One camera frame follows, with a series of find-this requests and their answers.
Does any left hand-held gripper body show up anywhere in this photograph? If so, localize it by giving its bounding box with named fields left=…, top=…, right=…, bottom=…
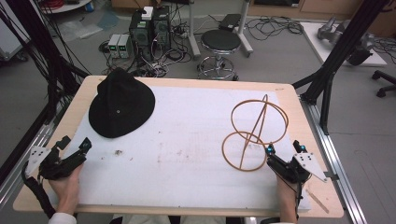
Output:
left=25, top=145, right=88, bottom=181

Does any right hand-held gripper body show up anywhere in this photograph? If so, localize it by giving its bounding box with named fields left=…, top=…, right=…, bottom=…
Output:
left=265, top=151, right=329, bottom=185

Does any tan wire hat stand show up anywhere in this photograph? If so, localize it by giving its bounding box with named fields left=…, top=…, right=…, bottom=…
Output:
left=220, top=93, right=290, bottom=173

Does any black bucket hat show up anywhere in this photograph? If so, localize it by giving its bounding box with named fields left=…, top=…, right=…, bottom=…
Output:
left=88, top=67, right=156, bottom=139

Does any person's right hand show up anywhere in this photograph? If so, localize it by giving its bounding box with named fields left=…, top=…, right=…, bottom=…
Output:
left=276, top=175, right=302, bottom=207

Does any person's left hand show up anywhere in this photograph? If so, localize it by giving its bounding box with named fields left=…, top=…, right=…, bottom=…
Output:
left=47, top=163, right=84, bottom=208

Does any light wooden table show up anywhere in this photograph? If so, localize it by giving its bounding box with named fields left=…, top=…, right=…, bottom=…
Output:
left=12, top=75, right=345, bottom=218

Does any thin wooden stick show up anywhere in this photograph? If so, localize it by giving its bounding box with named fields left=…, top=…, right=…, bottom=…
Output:
left=305, top=188, right=331, bottom=215

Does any white foam mat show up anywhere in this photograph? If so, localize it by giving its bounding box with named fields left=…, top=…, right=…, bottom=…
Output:
left=50, top=85, right=312, bottom=211

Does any grey power supply unit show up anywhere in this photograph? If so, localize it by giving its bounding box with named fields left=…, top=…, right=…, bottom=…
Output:
left=118, top=34, right=134, bottom=60
left=107, top=34, right=121, bottom=59

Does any black office chair base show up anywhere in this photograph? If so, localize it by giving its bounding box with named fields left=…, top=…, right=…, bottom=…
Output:
left=371, top=69, right=396, bottom=99

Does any white floor board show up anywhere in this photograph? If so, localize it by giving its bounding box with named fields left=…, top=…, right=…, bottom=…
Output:
left=299, top=21, right=388, bottom=68

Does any clear plastic sheet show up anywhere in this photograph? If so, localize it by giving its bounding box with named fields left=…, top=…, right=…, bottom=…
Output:
left=57, top=19, right=105, bottom=44

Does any grey equipment case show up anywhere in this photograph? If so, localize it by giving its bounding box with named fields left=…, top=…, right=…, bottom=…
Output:
left=0, top=13, right=32, bottom=63

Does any white table leg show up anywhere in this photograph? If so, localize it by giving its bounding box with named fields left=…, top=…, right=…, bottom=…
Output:
left=237, top=0, right=254, bottom=59
left=186, top=0, right=203, bottom=61

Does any grey robot device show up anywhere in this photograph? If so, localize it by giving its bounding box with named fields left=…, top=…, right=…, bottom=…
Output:
left=317, top=16, right=376, bottom=67

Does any round black stool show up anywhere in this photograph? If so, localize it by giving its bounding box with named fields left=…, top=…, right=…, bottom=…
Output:
left=196, top=29, right=243, bottom=81

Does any black computer tower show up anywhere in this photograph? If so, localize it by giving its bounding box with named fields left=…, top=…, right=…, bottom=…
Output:
left=128, top=11, right=154, bottom=63
left=151, top=5, right=173, bottom=51

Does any black box on floor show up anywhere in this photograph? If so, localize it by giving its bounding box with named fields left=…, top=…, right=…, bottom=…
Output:
left=218, top=13, right=243, bottom=33

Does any round white table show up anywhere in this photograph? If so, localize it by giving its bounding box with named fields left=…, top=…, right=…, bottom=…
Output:
left=39, top=0, right=95, bottom=15

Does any small white box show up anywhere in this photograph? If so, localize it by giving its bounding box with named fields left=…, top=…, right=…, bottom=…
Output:
left=141, top=6, right=155, bottom=21

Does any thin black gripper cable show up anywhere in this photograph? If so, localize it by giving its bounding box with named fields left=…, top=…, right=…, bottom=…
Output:
left=294, top=181, right=305, bottom=219

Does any black sleeved gripper cable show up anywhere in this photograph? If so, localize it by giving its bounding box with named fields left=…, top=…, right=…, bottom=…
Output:
left=21, top=161, right=58, bottom=219

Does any aluminium rail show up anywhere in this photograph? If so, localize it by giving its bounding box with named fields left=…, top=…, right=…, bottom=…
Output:
left=0, top=102, right=71, bottom=210
left=299, top=95, right=370, bottom=224

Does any small metal bracket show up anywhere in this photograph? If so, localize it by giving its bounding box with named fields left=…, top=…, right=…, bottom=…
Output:
left=322, top=170, right=340, bottom=182

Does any black metal frame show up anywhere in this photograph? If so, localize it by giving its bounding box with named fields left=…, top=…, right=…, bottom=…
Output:
left=0, top=0, right=92, bottom=125
left=291, top=0, right=391, bottom=136

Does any tangle of cables by computers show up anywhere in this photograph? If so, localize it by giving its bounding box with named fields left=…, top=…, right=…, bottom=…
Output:
left=98, top=18, right=194, bottom=78

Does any tangle of black cables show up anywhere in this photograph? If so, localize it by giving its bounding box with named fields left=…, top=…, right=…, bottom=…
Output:
left=245, top=14, right=305, bottom=42

